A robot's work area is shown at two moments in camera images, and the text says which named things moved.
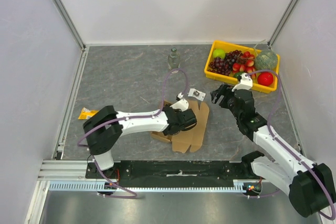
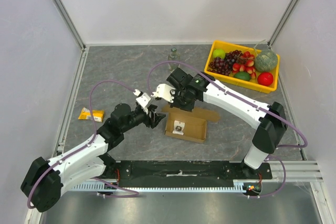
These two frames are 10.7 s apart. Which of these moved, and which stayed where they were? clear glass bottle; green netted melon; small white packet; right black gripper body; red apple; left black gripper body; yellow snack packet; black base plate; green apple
Moved: left black gripper body; right black gripper body; small white packet
Stayed: green apple; black base plate; clear glass bottle; green netted melon; red apple; yellow snack packet
